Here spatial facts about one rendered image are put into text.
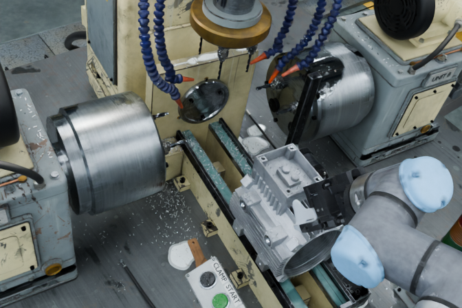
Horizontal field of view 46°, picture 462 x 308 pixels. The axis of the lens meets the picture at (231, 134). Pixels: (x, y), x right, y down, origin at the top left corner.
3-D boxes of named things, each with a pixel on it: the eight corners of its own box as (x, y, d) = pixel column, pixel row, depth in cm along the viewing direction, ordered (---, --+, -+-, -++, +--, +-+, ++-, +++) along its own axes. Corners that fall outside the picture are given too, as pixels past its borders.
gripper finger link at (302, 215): (286, 202, 105) (317, 192, 98) (298, 232, 104) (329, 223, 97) (274, 207, 103) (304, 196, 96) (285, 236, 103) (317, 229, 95)
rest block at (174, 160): (149, 168, 155) (150, 139, 146) (171, 161, 158) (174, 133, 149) (158, 183, 152) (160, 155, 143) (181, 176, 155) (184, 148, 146)
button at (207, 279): (199, 279, 106) (196, 276, 104) (212, 270, 106) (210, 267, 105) (205, 292, 104) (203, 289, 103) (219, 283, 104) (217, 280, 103)
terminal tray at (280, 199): (248, 177, 122) (254, 156, 117) (287, 163, 127) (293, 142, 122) (278, 218, 116) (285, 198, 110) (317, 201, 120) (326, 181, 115)
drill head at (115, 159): (-5, 178, 131) (-24, 102, 113) (138, 137, 147) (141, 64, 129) (25, 262, 117) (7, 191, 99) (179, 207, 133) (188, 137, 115)
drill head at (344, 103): (234, 109, 160) (248, 40, 142) (342, 78, 178) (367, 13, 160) (280, 170, 146) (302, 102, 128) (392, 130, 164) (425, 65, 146)
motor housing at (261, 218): (223, 223, 131) (235, 173, 118) (287, 197, 140) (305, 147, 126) (268, 293, 120) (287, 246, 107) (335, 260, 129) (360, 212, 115)
